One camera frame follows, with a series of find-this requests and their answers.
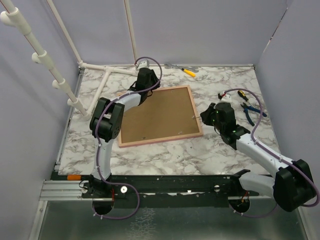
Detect pink picture frame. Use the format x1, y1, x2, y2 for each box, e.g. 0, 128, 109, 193
118, 85, 203, 148

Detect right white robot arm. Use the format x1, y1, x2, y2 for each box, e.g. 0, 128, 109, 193
200, 102, 319, 212

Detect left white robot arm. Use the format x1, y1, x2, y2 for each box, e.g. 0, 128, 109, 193
89, 67, 161, 180

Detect black yellow screwdriver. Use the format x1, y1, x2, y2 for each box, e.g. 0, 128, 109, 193
237, 90, 249, 102

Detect silver wrench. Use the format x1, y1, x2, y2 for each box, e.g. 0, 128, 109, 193
164, 63, 199, 73

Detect white pvc pipe rack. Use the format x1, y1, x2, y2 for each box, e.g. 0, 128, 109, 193
0, 0, 134, 122

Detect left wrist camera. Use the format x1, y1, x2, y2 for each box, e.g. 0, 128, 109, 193
135, 59, 150, 70

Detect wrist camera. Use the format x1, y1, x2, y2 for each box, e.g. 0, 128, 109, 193
135, 59, 150, 70
218, 92, 232, 103

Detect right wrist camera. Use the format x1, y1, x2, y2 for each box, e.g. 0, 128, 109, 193
218, 92, 232, 103

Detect blue handled pliers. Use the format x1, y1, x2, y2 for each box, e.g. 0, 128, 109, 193
240, 101, 268, 127

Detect yellow handled screwdriver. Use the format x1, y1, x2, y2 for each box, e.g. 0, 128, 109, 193
181, 68, 196, 78

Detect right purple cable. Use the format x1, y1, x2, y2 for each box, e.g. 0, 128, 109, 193
221, 87, 320, 218

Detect purple cable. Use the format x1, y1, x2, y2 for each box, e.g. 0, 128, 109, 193
94, 57, 163, 221
221, 87, 320, 218

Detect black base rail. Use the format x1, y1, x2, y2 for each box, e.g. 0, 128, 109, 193
81, 175, 246, 209

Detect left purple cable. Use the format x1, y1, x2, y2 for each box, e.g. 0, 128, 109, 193
94, 57, 163, 221

